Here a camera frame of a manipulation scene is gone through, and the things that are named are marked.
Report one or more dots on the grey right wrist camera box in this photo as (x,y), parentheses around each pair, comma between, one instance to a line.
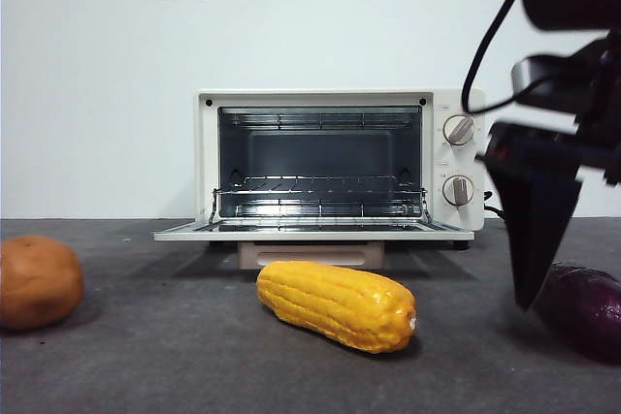
(543,79)

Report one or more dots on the smaller beige oven knob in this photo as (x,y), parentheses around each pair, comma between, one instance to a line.
(458,190)

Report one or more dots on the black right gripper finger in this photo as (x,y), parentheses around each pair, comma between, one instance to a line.
(550,220)
(514,230)

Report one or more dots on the brown potato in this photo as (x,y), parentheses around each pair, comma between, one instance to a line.
(39,283)

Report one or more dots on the purple eggplant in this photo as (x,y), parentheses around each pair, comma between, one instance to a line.
(587,312)

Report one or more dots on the white Toshiba toaster oven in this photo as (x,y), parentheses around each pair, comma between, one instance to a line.
(461,162)

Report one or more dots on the larger beige oven knob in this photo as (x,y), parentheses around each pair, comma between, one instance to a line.
(458,130)

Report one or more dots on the yellow corn cob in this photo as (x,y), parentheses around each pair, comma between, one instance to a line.
(335,305)

